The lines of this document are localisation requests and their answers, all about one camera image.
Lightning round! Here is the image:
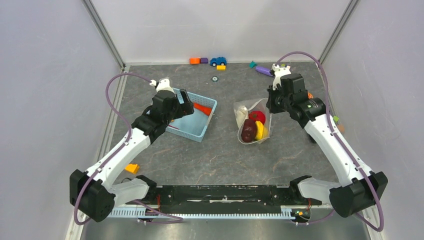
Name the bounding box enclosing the orange toy carrot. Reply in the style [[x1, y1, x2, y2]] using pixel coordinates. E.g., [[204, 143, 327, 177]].
[[193, 103, 212, 116]]

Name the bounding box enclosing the clear polka dot zip bag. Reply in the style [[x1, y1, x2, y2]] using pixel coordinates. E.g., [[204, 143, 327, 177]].
[[233, 98, 272, 145]]

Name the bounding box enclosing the red toy tomato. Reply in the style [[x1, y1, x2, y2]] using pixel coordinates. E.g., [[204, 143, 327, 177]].
[[248, 110, 266, 125]]

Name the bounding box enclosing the yellow toy pear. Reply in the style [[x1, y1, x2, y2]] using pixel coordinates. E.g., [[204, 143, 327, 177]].
[[255, 120, 269, 141]]

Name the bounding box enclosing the dark red toy fruit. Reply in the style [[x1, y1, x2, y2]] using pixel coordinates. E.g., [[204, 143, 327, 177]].
[[240, 119, 257, 143]]

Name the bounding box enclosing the white toy radish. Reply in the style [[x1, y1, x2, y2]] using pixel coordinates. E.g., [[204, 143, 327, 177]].
[[234, 105, 249, 129]]

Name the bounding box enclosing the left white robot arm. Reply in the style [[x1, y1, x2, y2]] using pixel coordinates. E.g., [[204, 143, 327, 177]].
[[69, 89, 194, 225]]

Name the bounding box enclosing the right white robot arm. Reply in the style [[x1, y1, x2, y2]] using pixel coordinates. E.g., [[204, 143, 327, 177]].
[[266, 73, 388, 218]]

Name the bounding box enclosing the light blue plastic basket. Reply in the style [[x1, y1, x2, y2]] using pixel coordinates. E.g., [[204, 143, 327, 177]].
[[166, 91, 218, 143]]

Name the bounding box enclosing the purple toy flashlight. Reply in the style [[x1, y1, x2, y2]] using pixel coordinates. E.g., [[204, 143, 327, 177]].
[[255, 65, 274, 77]]

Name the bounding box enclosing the teal small block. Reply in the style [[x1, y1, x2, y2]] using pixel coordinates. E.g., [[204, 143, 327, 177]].
[[249, 61, 257, 69]]

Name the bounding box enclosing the orange toy block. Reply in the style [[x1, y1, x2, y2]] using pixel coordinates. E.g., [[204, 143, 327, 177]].
[[189, 57, 201, 65]]

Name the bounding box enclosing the purple toy block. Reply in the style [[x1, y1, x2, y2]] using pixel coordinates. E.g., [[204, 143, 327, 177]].
[[200, 57, 209, 64]]

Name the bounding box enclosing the yellow rectangular block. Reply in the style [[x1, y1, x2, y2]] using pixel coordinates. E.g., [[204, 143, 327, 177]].
[[216, 65, 227, 71]]

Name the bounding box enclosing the blue toy car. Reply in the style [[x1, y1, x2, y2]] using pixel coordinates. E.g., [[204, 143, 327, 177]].
[[209, 56, 227, 67]]

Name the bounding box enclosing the tan cube block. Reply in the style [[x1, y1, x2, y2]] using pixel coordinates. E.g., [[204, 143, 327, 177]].
[[336, 124, 345, 134]]

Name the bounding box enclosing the orange wedge block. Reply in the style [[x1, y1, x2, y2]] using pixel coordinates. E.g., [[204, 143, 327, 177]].
[[124, 163, 140, 175]]

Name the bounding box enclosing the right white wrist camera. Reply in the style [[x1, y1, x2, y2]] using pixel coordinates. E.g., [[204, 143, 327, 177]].
[[271, 63, 291, 91]]

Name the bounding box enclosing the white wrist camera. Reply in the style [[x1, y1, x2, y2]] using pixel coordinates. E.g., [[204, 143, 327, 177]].
[[149, 78, 175, 94], [271, 63, 291, 91]]

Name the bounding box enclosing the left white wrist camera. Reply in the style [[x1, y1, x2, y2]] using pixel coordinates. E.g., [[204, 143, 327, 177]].
[[149, 78, 175, 94]]

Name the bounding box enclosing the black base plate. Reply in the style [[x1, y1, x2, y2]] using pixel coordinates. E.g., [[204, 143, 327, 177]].
[[141, 184, 322, 214]]

